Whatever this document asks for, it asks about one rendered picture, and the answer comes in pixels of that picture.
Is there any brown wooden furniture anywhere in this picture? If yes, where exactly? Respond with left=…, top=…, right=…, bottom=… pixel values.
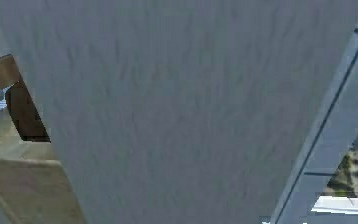
left=0, top=54, right=52, bottom=143

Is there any window with garden view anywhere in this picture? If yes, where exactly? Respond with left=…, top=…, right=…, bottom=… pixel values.
left=310, top=114, right=358, bottom=216

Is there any pale grey room door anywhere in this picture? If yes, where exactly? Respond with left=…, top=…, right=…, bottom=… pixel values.
left=270, top=0, right=358, bottom=224

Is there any beige box-shaped furniture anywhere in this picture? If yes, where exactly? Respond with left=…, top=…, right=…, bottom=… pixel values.
left=0, top=107, right=88, bottom=224

